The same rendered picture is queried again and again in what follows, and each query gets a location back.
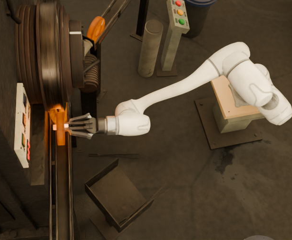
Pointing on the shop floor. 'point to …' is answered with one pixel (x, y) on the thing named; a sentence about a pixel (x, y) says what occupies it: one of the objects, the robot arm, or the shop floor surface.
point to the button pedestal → (171, 40)
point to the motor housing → (90, 88)
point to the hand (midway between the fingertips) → (60, 126)
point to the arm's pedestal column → (213, 137)
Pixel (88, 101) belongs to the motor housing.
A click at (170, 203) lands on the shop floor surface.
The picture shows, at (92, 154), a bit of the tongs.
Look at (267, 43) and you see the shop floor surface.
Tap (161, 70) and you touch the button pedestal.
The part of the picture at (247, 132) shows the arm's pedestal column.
